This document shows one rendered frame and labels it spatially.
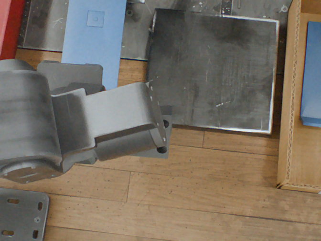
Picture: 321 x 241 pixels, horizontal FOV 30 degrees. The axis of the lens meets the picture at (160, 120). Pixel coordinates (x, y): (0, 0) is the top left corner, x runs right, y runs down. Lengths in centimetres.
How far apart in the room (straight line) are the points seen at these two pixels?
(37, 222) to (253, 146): 29
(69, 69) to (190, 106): 22
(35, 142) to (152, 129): 11
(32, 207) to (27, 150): 35
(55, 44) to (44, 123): 40
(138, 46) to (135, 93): 35
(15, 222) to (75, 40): 24
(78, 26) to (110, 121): 28
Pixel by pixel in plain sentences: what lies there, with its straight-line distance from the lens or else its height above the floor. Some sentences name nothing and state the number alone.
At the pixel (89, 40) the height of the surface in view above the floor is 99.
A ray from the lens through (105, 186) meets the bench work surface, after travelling 78.
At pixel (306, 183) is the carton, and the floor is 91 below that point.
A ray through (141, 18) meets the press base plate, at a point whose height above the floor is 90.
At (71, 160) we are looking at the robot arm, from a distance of 51.
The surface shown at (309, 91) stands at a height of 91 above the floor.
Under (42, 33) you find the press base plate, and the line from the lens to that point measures 85.
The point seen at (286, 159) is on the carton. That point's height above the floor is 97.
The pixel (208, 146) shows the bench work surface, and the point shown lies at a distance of 79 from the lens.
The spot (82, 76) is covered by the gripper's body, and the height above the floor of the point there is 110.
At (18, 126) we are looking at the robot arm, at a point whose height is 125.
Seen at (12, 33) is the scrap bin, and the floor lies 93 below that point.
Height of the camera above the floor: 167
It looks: 75 degrees down
